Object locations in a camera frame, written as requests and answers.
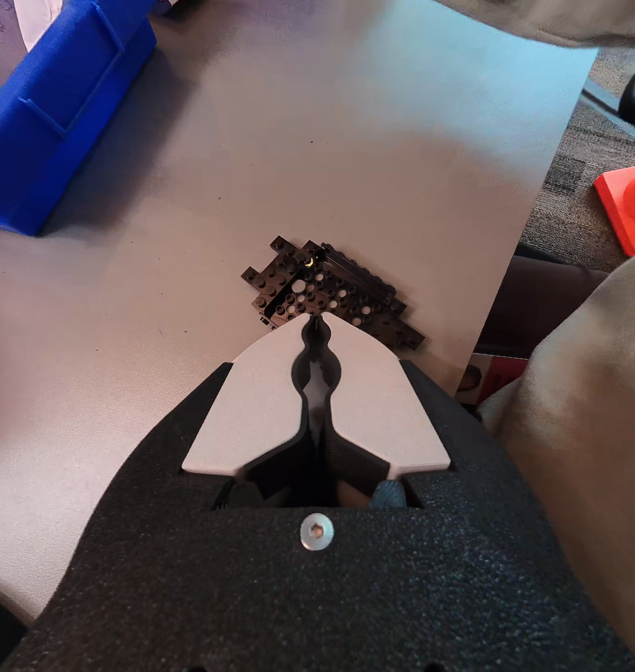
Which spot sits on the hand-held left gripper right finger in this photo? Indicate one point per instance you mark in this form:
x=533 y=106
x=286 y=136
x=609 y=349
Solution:
x=380 y=404

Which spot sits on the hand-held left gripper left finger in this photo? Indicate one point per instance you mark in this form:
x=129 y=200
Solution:
x=249 y=409

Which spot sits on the black toy brick chassis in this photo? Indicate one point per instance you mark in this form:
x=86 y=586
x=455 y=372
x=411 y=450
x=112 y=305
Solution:
x=359 y=273

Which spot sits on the person's right forearm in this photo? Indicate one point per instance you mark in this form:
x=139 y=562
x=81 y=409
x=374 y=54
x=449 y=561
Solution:
x=558 y=21

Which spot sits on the grey desk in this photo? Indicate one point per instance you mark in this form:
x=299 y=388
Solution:
x=296 y=131

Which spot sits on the person's beige clothing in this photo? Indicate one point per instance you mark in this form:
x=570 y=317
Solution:
x=585 y=420

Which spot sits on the orange traffic cone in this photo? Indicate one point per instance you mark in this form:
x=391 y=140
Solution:
x=627 y=210

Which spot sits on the blue plastic bin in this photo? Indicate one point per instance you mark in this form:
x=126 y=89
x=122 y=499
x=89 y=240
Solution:
x=49 y=157

